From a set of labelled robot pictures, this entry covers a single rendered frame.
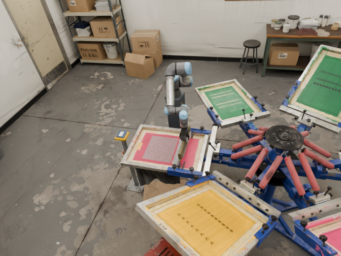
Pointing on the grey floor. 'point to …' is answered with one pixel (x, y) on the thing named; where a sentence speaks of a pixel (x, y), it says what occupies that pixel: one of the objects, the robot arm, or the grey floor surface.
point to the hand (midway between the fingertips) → (184, 142)
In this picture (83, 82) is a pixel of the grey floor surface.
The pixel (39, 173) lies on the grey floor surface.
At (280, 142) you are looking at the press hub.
